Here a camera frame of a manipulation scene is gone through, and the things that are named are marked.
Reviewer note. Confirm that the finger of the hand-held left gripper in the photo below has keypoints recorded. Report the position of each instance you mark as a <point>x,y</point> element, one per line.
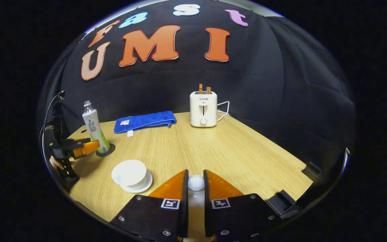
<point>86,149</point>
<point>79,140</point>

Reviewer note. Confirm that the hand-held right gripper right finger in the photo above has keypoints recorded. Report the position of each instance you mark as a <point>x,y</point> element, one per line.
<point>207,215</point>

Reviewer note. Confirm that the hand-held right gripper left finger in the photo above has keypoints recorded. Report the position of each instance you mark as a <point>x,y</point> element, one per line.
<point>184,208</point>

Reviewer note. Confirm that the clear green-label water bottle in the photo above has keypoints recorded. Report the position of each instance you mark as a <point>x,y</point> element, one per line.
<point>94,127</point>

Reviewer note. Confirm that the dark round coaster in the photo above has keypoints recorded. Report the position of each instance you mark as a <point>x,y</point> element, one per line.
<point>111,150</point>

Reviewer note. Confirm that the white teacup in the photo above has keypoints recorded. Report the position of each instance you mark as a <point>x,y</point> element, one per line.
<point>129,171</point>

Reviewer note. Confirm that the white saucer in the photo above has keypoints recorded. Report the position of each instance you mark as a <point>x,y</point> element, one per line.
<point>146,185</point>

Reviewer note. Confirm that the blue folded towel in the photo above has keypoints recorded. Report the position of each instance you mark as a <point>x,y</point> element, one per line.
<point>146,121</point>

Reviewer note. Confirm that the black table clamp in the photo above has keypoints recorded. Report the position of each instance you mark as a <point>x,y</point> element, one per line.
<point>311,171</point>
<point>281,203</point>

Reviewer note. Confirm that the cream white toaster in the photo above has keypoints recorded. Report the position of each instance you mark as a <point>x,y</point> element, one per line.
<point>200,112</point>

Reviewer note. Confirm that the black backdrop cloth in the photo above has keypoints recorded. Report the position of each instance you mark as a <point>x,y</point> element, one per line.
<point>281,84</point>

